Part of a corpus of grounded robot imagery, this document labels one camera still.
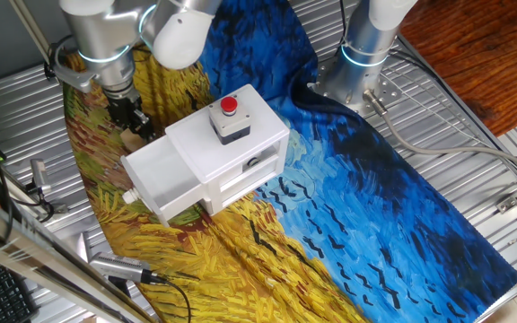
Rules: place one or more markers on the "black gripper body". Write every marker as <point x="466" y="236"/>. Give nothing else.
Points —
<point x="124" y="112"/>

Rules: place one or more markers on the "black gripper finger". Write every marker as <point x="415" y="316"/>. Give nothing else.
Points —
<point x="144" y="128"/>
<point x="130" y="128"/>

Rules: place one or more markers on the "wooden block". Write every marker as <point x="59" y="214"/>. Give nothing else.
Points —
<point x="130" y="140"/>

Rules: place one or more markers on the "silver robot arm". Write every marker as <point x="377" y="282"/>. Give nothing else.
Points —
<point x="106" y="45"/>

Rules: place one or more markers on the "white drawer cabinet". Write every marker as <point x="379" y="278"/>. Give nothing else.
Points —
<point x="204" y="139"/>

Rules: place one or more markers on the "white drawer with black knob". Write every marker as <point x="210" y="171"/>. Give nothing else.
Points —
<point x="213" y="204"/>

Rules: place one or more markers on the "black pole clamp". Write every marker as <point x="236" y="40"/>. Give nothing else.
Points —
<point x="51" y="69"/>

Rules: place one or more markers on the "grey box with red button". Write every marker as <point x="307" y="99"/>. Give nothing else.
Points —
<point x="233" y="125"/>

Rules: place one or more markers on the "thin metal pole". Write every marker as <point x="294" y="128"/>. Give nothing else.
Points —
<point x="32" y="29"/>

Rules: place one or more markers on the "flat metal plate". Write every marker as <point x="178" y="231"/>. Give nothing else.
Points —
<point x="83" y="247"/>

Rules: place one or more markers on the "painted wheat field cloth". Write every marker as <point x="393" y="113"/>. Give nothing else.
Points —
<point x="375" y="224"/>

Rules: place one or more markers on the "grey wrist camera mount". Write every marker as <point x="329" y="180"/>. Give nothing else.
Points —
<point x="76" y="76"/>

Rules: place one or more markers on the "small dark grey camera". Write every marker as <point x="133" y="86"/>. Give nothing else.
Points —
<point x="41" y="175"/>

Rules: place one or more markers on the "small metal mounting bracket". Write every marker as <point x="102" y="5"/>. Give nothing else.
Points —
<point x="60" y="208"/>

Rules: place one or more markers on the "silver ribbed camera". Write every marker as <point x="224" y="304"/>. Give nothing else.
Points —
<point x="119" y="267"/>

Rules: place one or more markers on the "aluminium frame bar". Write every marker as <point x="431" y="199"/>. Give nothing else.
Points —
<point x="38" y="255"/>

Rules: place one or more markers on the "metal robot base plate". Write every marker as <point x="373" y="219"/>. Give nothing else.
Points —
<point x="388" y="92"/>

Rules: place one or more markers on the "small metal corner bracket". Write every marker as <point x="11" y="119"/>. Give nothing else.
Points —
<point x="507" y="204"/>

